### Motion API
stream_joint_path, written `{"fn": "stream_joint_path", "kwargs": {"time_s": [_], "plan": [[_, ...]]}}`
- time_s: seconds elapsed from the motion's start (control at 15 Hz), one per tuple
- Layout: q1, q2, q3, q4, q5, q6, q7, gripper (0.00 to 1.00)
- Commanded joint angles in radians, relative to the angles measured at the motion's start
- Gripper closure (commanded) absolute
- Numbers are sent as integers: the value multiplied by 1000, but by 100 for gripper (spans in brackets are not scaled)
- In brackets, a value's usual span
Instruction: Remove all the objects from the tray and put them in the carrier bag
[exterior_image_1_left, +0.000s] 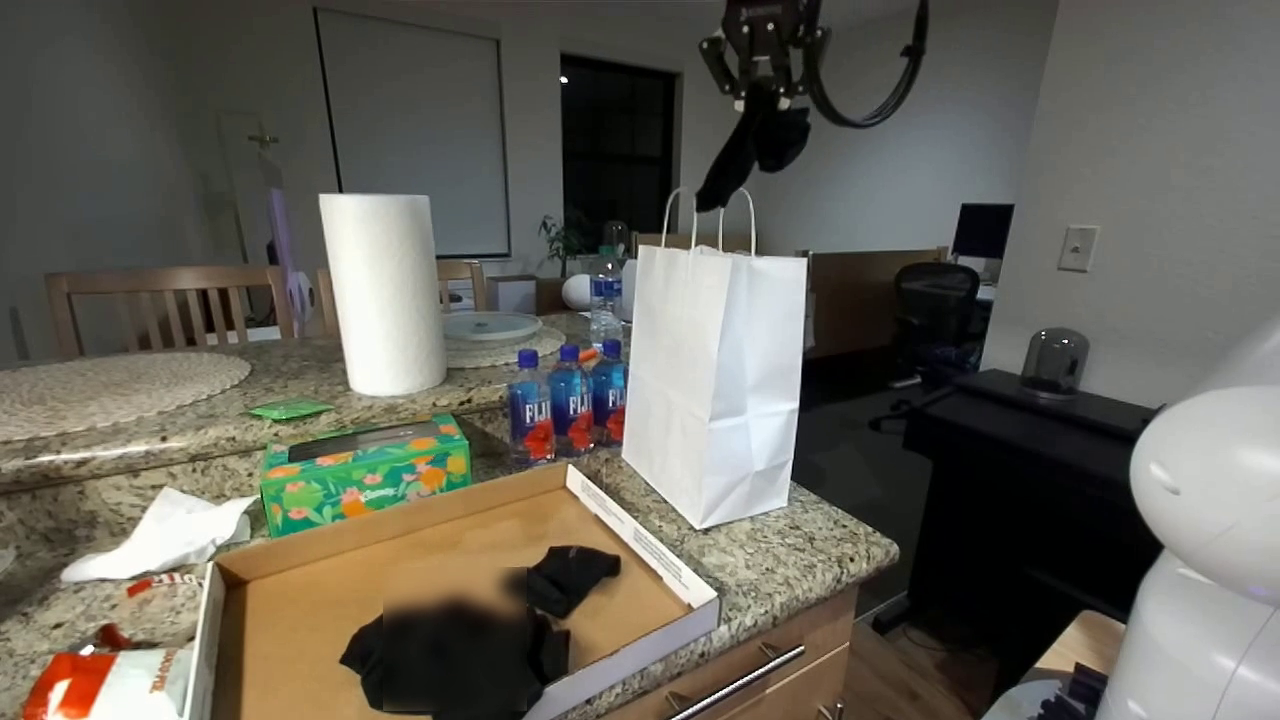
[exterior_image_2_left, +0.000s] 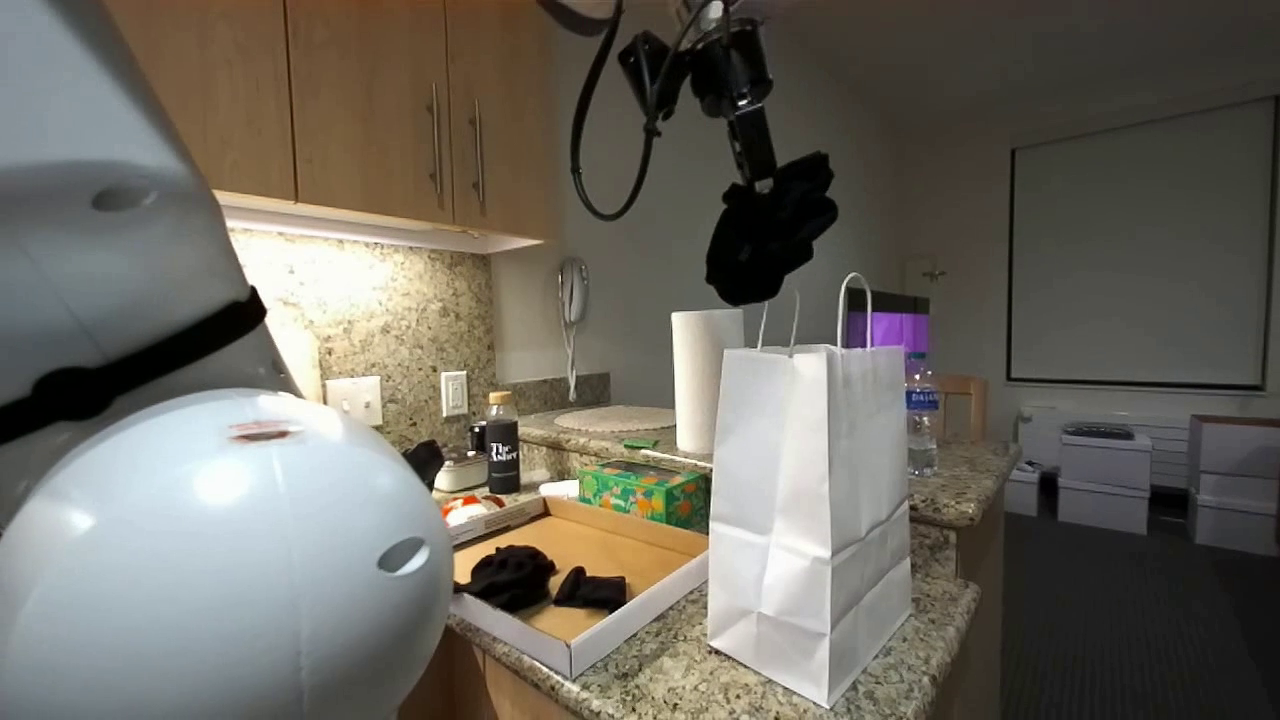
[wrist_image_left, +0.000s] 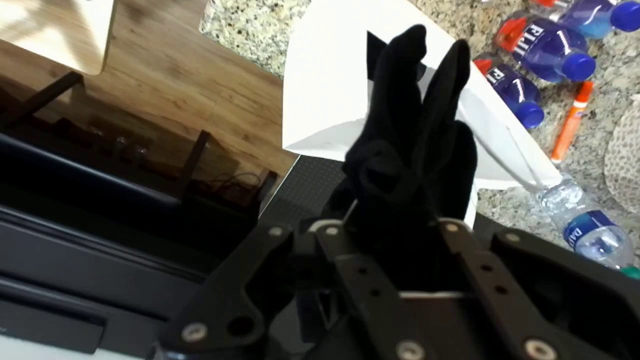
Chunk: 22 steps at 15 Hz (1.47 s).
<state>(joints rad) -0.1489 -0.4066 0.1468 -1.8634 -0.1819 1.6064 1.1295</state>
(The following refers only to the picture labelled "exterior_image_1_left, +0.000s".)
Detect wooden stool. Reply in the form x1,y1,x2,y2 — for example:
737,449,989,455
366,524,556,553
1023,603,1133,689

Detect wooden counter cabinet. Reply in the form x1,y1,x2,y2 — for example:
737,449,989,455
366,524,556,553
564,585,867,720

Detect green patterned tissue box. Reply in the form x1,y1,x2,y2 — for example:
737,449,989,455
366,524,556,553
251,407,479,544

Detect clear water bottle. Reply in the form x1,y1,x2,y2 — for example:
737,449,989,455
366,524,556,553
589,255,630,320

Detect orange and white packet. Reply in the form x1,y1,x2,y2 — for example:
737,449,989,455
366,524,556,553
15,636,202,720

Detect metal drawer handle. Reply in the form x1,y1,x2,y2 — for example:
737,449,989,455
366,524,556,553
661,636,813,720

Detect dark window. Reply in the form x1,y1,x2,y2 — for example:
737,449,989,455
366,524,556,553
556,48,688,254

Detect white paper carrier bag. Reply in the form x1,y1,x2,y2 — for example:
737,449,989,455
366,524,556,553
615,183,813,536

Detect white bowl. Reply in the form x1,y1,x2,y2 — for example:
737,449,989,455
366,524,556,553
440,306,549,349

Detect small white round object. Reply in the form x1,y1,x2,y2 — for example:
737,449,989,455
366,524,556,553
556,269,598,311

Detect blue labelled water bottle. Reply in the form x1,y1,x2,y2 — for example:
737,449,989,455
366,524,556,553
549,337,598,455
504,344,561,469
589,333,630,449

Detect white wall light switch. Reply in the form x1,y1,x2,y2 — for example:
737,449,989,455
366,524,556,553
1056,222,1098,276

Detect black sock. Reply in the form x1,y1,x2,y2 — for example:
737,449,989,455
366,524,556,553
334,594,577,720
692,82,816,216
495,541,629,625

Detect dark computer monitor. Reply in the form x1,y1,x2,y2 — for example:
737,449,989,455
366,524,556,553
949,198,1020,263

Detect white paper towel roll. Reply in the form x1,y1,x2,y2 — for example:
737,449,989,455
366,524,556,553
311,189,452,401

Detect wooden sideboard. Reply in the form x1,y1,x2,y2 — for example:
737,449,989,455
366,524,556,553
797,241,952,360

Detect cardboard tray with white rim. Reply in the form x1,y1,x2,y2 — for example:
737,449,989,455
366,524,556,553
184,455,725,720

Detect black desk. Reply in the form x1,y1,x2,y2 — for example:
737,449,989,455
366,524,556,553
900,364,1162,657

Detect black items on stool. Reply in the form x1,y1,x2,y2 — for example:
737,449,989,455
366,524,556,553
1026,657,1110,720

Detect black office chair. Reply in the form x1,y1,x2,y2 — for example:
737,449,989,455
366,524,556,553
867,255,989,434

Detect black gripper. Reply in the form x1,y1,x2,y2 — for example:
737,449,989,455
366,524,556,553
699,0,829,120

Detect grey rounded appliance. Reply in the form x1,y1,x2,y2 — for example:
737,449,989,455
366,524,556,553
1020,320,1096,393

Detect white projection screen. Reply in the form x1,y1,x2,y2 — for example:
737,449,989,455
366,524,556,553
306,0,514,262

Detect green house plant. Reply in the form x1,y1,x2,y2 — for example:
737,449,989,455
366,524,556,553
534,207,596,281

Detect wooden slatted chair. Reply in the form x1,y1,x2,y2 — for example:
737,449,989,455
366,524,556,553
38,262,294,364

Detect small green flat pack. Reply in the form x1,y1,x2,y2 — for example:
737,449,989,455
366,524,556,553
242,397,334,429

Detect crumpled white napkin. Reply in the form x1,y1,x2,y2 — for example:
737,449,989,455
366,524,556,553
56,484,259,588

